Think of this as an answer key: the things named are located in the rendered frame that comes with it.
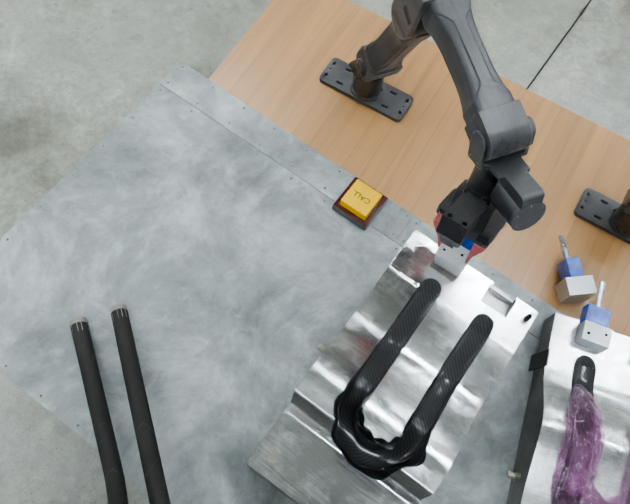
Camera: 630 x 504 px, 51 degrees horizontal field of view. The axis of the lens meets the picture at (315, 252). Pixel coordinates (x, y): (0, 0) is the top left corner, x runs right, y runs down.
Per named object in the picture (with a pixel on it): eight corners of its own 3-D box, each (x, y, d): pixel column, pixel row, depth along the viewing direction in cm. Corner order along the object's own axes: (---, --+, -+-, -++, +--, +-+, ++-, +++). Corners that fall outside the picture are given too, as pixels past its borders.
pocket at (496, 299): (486, 287, 120) (492, 280, 116) (511, 304, 119) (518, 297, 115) (474, 306, 118) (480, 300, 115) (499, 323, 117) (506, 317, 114)
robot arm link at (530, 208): (552, 220, 97) (573, 160, 87) (501, 237, 95) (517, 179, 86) (510, 169, 104) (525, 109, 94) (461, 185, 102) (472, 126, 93)
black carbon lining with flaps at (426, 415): (423, 276, 118) (435, 257, 109) (499, 328, 115) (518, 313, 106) (309, 437, 106) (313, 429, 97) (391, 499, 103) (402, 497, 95)
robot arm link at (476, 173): (512, 206, 101) (530, 172, 96) (481, 211, 99) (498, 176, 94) (488, 177, 105) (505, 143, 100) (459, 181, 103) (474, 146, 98)
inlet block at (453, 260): (473, 205, 119) (475, 193, 114) (497, 219, 118) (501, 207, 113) (433, 262, 117) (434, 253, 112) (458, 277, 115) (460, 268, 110)
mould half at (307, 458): (406, 248, 127) (420, 218, 115) (521, 325, 123) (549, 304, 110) (247, 465, 111) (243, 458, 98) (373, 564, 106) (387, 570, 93)
